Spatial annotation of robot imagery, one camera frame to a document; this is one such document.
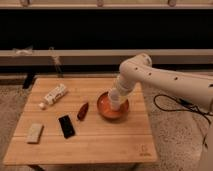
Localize pale translucent gripper finger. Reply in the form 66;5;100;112
120;96;128;104

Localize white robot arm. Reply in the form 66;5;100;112
108;53;213;114

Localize orange ceramic bowl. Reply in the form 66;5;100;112
97;92;129;120

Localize dark red chili pepper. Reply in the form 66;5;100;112
77;103;89;121

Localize black rectangular phone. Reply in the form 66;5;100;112
59;115;75;138

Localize white plastic bottle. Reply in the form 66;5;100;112
39;84;68;110

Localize wooden table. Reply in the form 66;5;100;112
3;78;157;165

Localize thin leaning metal rod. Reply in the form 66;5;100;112
49;47;63;78

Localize beige rectangular sponge block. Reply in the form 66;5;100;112
26;123;44;144

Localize grey horizontal rail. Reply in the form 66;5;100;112
0;49;213;66

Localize black cable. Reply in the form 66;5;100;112
153;93;213;126

